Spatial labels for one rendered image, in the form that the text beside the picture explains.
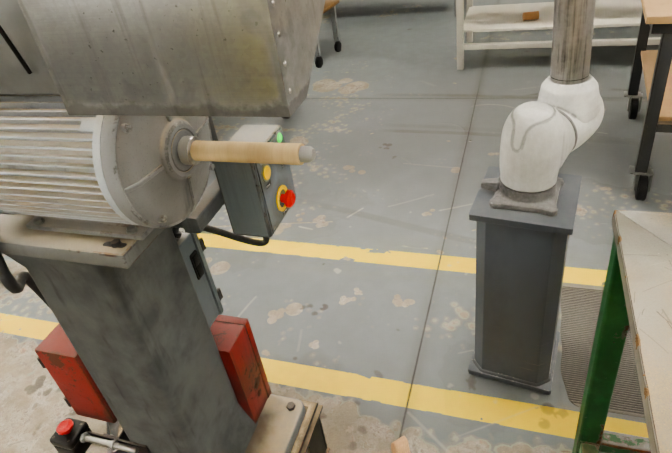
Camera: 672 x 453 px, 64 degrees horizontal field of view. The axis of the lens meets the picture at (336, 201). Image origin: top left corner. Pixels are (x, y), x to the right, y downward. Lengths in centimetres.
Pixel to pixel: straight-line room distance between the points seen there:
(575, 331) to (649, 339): 127
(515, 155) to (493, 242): 27
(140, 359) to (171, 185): 43
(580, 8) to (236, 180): 97
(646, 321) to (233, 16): 77
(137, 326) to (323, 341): 119
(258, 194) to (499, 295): 91
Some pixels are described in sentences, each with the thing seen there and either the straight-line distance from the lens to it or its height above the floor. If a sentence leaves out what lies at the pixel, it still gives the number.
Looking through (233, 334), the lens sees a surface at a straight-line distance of 144.
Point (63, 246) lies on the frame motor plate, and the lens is 102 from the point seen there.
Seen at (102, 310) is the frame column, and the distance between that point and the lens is 112.
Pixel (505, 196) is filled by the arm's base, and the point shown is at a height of 73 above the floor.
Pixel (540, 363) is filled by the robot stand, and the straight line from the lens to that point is 195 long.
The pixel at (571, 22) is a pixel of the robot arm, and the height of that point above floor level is 116.
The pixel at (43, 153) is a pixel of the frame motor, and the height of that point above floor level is 130.
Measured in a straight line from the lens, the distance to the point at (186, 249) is 127.
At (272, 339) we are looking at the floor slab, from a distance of 225.
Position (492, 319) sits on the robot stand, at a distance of 184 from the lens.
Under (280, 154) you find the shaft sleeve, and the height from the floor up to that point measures 126.
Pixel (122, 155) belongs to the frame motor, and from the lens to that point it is 81.
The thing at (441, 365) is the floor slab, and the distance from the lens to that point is 207.
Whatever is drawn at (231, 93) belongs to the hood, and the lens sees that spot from 59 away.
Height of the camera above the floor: 162
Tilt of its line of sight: 33 degrees down
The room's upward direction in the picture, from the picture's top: 9 degrees counter-clockwise
